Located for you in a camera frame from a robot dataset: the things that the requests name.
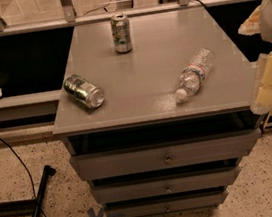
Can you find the upright 7up can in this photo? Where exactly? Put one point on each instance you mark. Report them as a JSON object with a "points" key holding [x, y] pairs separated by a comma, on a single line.
{"points": [[121, 32]]}

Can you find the middle grey drawer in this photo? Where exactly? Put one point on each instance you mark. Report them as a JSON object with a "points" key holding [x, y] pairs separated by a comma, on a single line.
{"points": [[167, 185]]}

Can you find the black metal stand base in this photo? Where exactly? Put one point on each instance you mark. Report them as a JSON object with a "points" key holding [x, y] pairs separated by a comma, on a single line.
{"points": [[32, 207]]}

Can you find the clear plastic water bottle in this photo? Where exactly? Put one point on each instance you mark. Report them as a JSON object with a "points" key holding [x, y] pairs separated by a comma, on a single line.
{"points": [[194, 74]]}

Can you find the bottom grey drawer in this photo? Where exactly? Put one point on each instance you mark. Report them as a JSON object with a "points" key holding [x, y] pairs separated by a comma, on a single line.
{"points": [[168, 205]]}

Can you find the top grey drawer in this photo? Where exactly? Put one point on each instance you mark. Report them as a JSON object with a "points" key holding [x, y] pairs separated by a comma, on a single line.
{"points": [[151, 158]]}

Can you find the grey drawer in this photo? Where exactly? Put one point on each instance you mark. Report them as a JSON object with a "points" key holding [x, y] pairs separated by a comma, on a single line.
{"points": [[167, 185], [168, 205], [151, 158]]}

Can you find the green can lying sideways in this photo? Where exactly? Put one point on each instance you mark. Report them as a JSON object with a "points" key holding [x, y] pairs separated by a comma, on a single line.
{"points": [[90, 95]]}

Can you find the grey drawer cabinet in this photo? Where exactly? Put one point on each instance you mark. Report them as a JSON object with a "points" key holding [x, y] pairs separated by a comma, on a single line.
{"points": [[139, 108]]}

